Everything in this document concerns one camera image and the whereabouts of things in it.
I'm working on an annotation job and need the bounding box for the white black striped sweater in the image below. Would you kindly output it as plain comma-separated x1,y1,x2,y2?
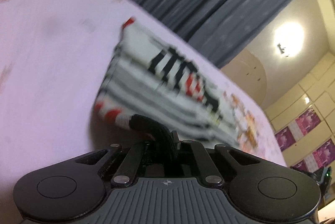
94,18,240,147

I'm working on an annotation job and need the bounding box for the cream arched cabinet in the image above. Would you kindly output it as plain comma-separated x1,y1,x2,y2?
221,49,267,105

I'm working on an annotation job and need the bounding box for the pink floral bed sheet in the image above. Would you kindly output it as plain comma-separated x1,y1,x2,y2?
1,0,285,223

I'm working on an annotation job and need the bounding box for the purple wall poster lower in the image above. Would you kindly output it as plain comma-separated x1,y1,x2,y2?
293,139,334,172

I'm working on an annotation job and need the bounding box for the purple wall poster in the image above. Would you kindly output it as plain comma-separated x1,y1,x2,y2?
293,139,334,172
275,106,321,151

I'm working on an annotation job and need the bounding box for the wall lamp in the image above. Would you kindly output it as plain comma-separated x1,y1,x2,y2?
273,21,305,58

